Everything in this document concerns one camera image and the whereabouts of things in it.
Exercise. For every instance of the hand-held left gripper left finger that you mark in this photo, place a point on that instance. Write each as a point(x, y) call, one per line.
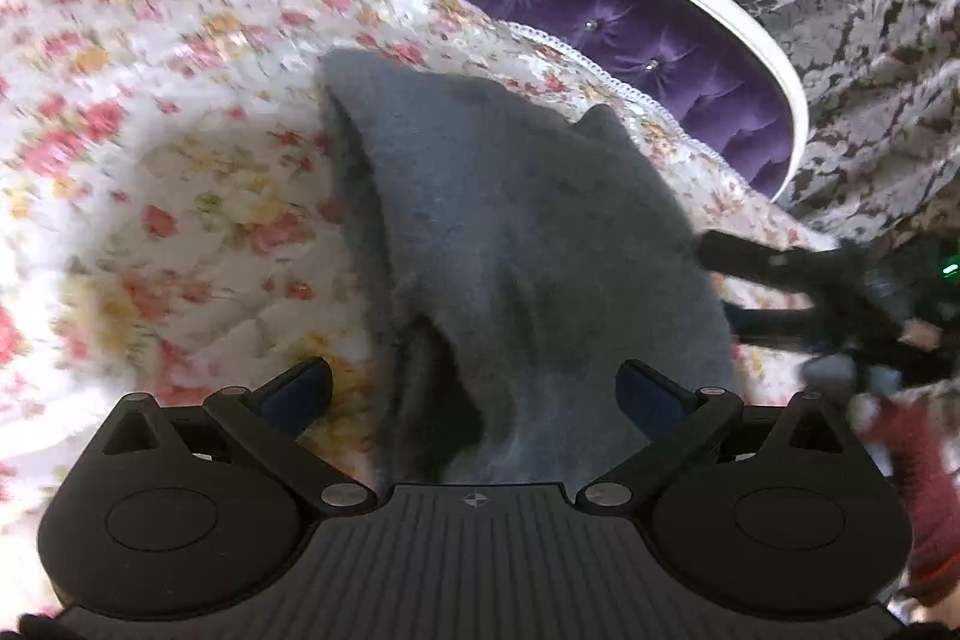
point(296, 394)

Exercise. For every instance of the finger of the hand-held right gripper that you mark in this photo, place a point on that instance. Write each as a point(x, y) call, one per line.
point(780, 325)
point(750, 257)

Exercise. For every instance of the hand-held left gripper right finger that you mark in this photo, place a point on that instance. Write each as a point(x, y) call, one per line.
point(651, 396)

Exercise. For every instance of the grey-blue knitted sweater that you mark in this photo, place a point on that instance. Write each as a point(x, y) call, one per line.
point(525, 235)

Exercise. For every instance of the person's right forearm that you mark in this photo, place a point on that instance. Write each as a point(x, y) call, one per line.
point(921, 460)

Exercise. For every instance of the grey damask curtain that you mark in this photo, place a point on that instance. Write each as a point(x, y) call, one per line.
point(862, 48)

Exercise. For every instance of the floral quilted bedspread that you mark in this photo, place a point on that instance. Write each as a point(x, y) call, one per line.
point(187, 160)

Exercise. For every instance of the purple tufted headboard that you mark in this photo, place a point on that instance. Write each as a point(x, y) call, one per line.
point(585, 10)

